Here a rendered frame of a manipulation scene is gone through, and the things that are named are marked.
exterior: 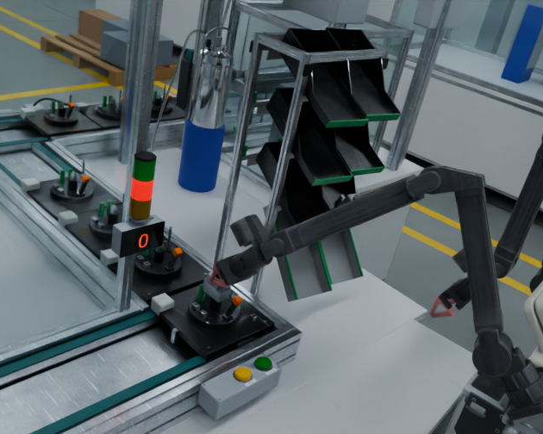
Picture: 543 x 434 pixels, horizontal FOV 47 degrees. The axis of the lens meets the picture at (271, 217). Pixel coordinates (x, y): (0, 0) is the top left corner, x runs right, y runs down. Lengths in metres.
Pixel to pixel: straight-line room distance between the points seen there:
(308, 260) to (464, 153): 3.78
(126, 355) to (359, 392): 0.63
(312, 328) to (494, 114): 3.71
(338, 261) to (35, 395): 0.94
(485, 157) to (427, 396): 3.80
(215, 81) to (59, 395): 1.32
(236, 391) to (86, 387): 0.35
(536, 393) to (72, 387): 1.01
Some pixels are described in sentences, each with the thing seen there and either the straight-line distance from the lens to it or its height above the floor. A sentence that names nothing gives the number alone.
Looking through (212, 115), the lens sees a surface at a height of 1.19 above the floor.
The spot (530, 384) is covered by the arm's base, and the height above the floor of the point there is 1.22.
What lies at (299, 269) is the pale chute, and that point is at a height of 1.05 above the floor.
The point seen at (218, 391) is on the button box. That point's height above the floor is 0.96.
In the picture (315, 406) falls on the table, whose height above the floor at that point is 0.86.
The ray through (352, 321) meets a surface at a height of 0.86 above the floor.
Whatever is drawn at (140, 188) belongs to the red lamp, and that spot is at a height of 1.34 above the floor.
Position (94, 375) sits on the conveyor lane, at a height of 0.92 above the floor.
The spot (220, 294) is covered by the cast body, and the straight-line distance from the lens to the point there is 1.64.
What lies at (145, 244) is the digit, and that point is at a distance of 1.55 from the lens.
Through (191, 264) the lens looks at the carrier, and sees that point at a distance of 1.90.
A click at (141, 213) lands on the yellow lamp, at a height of 1.28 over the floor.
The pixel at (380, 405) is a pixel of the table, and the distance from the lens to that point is 1.77.
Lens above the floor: 2.01
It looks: 28 degrees down
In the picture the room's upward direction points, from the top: 12 degrees clockwise
